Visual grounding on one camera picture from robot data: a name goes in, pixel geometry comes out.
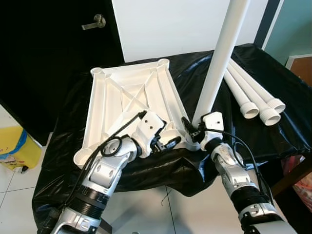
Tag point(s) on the white plastic table top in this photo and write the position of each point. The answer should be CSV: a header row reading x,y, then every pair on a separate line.
x,y
126,87

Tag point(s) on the white plastic table leg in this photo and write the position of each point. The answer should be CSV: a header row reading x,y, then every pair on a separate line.
x,y
243,100
219,63
263,107
265,90

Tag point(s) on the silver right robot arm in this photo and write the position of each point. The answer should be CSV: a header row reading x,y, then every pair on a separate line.
x,y
231,170

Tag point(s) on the black glossy tablecloth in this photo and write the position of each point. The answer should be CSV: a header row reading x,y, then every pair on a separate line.
x,y
170,175

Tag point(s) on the brown wooden table leg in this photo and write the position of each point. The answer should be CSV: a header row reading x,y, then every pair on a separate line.
x,y
292,175
106,226

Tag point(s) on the pink plastic bag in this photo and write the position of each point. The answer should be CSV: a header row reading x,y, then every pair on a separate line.
x,y
300,178

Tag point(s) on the brown white-framed cabinet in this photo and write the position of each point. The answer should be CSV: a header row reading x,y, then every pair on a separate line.
x,y
302,70

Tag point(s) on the black door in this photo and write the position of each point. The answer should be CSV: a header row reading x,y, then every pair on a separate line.
x,y
48,63

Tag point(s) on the yellow cardboard box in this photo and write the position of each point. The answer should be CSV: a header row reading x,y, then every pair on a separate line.
x,y
17,151

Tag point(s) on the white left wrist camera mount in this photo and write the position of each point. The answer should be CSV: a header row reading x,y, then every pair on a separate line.
x,y
151,126

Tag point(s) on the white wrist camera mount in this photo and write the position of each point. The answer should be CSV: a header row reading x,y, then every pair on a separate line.
x,y
151,126
213,121

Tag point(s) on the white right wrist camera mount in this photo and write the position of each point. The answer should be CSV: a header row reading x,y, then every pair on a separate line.
x,y
213,121

